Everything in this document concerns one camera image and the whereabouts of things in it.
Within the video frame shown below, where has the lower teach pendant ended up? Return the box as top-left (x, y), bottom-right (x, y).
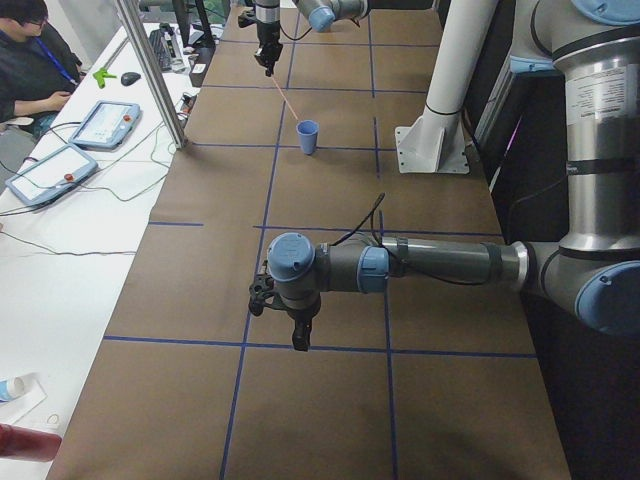
top-left (5, 144), bottom-right (98, 206)

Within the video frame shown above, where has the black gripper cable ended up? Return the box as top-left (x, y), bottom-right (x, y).
top-left (277, 14), bottom-right (314, 42)

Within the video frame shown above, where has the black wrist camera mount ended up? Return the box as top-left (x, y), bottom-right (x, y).
top-left (237, 8), bottom-right (257, 28)

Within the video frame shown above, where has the blue ribbed cup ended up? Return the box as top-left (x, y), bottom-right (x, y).
top-left (296, 120), bottom-right (319, 155)

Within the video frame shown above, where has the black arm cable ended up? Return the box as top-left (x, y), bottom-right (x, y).
top-left (329, 192), bottom-right (571, 286)

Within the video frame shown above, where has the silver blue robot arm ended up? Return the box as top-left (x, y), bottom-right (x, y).
top-left (254, 0), bottom-right (371, 77)
top-left (249, 1), bottom-right (639, 351)

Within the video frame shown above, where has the green plastic tool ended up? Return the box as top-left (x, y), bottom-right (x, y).
top-left (93, 67), bottom-right (116, 89)

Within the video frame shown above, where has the aluminium frame post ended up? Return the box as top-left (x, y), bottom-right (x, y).
top-left (115, 0), bottom-right (187, 150)

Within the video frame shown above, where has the seated person in black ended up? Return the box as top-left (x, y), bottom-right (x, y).
top-left (1, 0), bottom-right (85, 136)

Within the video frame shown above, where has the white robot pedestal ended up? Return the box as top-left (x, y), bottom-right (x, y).
top-left (395, 0), bottom-right (498, 175)

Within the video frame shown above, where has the black computer mouse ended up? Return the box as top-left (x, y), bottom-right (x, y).
top-left (120, 72), bottom-right (141, 87)

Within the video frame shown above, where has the white bottle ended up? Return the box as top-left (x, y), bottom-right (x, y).
top-left (0, 376), bottom-right (27, 403)

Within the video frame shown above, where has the pink chopstick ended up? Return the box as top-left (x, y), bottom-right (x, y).
top-left (270, 75), bottom-right (300, 122)

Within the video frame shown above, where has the red cylinder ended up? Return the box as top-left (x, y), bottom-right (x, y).
top-left (1, 424), bottom-right (62, 462)

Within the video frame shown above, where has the black keyboard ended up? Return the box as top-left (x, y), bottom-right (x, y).
top-left (148, 27), bottom-right (172, 72)

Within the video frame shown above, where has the upper teach pendant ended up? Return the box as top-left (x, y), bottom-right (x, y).
top-left (68, 100), bottom-right (141, 151)

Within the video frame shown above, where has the teach pendant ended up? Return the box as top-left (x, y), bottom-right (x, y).
top-left (5, 144), bottom-right (98, 206)
top-left (68, 100), bottom-right (141, 151)

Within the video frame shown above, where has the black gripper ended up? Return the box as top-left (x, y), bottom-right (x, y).
top-left (254, 0), bottom-right (283, 76)
top-left (287, 297), bottom-right (321, 352)

